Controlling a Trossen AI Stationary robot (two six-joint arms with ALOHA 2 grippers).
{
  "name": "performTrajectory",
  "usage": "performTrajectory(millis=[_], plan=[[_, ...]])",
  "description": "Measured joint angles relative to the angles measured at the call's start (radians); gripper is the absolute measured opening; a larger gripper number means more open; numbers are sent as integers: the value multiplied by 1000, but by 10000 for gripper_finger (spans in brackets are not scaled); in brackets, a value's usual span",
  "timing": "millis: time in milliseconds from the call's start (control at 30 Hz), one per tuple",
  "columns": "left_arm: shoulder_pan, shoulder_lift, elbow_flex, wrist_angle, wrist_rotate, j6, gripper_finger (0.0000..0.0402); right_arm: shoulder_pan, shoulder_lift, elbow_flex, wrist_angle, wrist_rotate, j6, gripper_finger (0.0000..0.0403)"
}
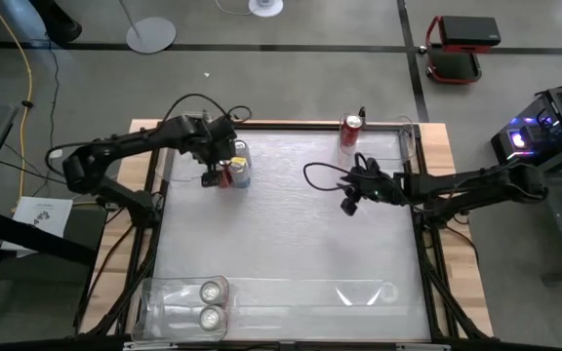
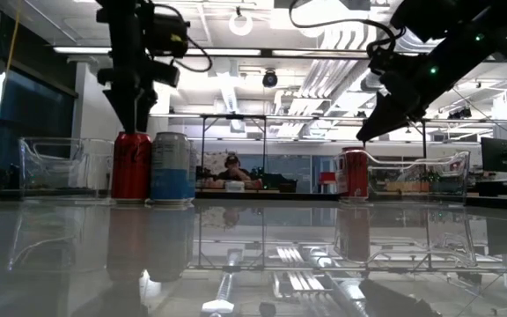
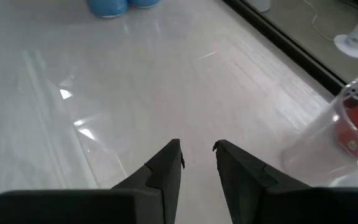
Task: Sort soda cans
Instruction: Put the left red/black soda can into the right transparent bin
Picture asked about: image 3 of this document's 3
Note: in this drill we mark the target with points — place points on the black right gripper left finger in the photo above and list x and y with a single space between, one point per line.
154 186

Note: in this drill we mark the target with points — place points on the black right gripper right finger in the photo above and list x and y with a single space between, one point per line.
247 186

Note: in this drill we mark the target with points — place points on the clear plastic bin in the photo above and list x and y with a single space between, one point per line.
315 149

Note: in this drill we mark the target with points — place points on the white fan base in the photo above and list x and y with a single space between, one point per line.
351 46

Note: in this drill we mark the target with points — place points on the black metal table frame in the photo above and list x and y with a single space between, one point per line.
291 46

